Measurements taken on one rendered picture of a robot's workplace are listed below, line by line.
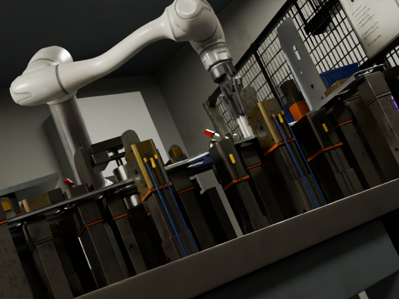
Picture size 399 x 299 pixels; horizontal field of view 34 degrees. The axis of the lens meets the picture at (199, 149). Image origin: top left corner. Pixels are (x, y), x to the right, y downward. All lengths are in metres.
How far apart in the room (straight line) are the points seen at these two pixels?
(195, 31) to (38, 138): 3.74
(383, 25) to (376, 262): 1.33
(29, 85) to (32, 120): 3.42
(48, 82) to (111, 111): 3.35
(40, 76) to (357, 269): 1.40
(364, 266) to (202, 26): 1.05
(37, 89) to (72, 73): 0.12
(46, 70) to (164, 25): 0.44
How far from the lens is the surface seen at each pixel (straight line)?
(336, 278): 0.86
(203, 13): 1.78
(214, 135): 2.09
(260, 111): 1.65
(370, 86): 1.64
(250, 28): 5.53
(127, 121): 5.43
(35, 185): 1.98
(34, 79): 2.08
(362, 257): 0.91
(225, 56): 1.93
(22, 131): 5.41
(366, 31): 2.23
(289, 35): 2.09
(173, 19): 1.80
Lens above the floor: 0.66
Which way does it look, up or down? 12 degrees up
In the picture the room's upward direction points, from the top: 24 degrees counter-clockwise
